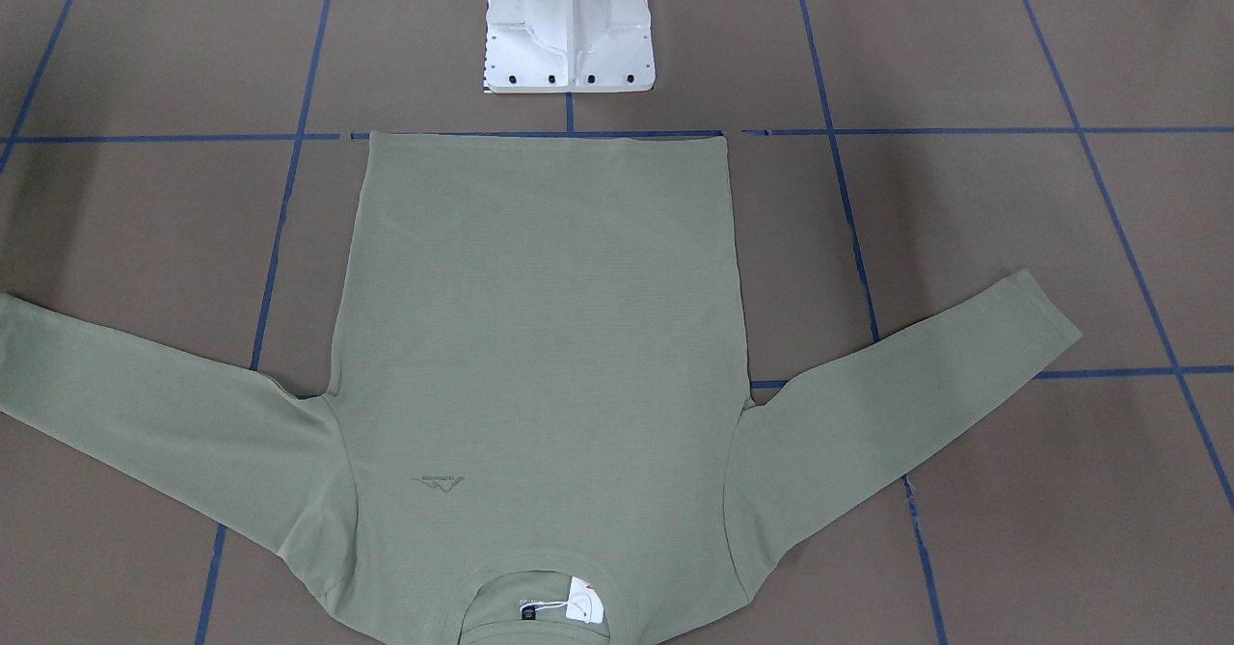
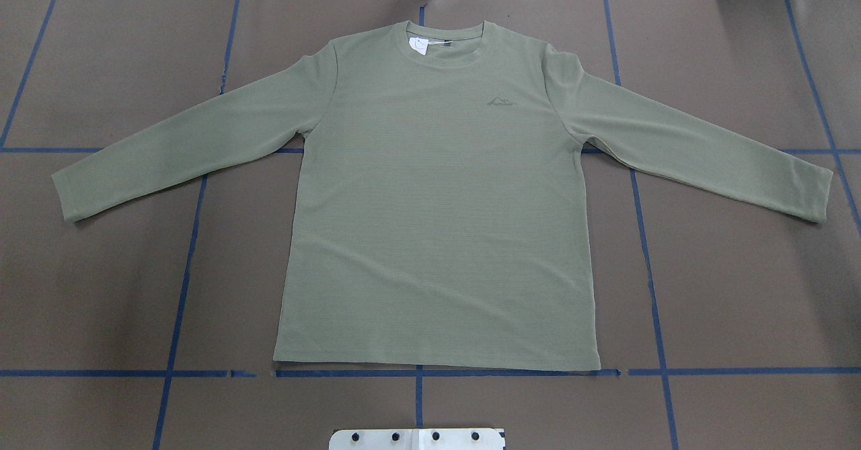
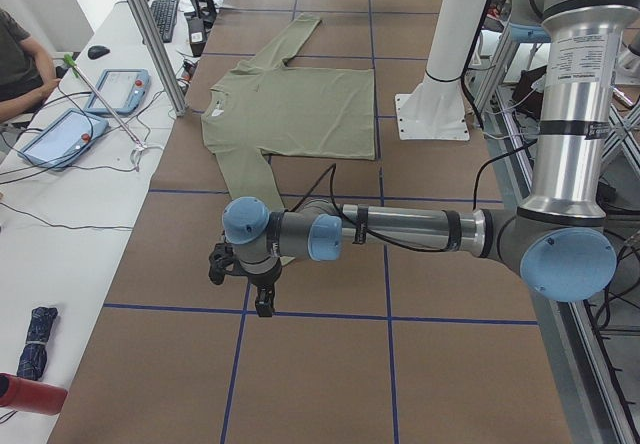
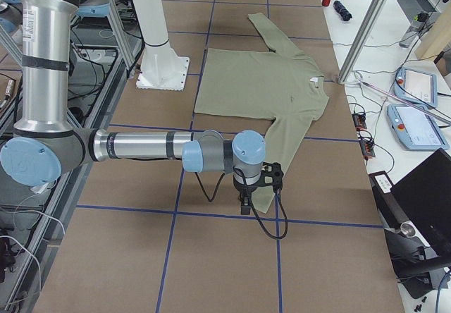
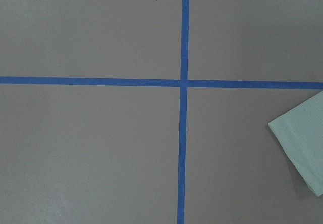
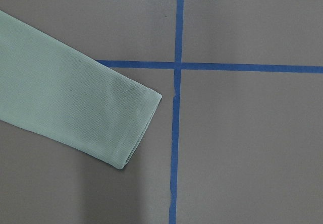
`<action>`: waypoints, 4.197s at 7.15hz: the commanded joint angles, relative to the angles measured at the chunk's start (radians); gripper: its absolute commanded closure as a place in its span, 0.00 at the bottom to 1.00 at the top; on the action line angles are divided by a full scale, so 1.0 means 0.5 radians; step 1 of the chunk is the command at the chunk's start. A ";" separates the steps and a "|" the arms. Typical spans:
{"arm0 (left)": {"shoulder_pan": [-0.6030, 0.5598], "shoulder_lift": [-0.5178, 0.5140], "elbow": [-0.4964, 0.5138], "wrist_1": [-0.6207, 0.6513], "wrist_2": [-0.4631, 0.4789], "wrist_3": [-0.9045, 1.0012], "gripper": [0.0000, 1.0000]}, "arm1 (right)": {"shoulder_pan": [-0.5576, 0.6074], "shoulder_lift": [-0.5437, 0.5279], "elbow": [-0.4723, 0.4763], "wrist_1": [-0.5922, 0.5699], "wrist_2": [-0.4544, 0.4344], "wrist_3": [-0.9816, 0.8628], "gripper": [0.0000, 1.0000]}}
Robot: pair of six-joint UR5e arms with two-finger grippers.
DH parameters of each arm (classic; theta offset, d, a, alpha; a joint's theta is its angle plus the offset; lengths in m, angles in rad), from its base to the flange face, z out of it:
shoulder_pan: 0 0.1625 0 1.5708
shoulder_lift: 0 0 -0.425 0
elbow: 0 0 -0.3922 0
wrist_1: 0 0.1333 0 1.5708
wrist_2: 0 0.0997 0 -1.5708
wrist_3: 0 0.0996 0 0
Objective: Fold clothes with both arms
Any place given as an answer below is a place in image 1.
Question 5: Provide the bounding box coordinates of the olive green long-sleeve shirt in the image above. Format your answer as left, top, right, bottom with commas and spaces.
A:
2, 132, 1080, 644

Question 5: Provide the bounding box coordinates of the white paper hang tag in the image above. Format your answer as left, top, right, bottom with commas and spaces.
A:
564, 576, 605, 627

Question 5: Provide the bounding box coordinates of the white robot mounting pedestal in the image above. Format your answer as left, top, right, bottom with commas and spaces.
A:
482, 0, 656, 94

